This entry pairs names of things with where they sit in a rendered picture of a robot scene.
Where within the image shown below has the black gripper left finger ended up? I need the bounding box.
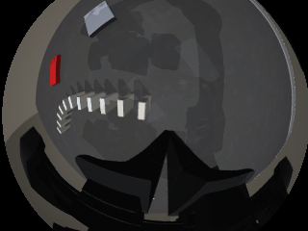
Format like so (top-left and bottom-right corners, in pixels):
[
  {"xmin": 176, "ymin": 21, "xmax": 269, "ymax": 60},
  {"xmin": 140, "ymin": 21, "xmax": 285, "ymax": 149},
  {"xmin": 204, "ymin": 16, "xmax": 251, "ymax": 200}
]
[{"xmin": 74, "ymin": 130, "xmax": 169, "ymax": 215}]

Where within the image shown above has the red rectangular block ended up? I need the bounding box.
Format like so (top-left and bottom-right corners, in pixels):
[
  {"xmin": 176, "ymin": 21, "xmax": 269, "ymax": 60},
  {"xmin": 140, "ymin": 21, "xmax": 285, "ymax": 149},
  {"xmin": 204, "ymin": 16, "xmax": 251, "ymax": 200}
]
[{"xmin": 50, "ymin": 54, "xmax": 62, "ymax": 86}]

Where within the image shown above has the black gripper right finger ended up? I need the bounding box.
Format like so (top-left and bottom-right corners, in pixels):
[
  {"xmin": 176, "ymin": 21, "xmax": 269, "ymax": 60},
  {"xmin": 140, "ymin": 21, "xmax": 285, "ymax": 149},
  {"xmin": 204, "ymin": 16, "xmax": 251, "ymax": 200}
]
[{"xmin": 167, "ymin": 131, "xmax": 255, "ymax": 217}]

